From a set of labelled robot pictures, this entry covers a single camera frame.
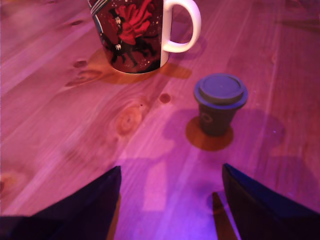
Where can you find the dark grey coffee capsule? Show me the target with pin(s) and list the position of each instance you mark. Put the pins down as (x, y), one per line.
(215, 117)

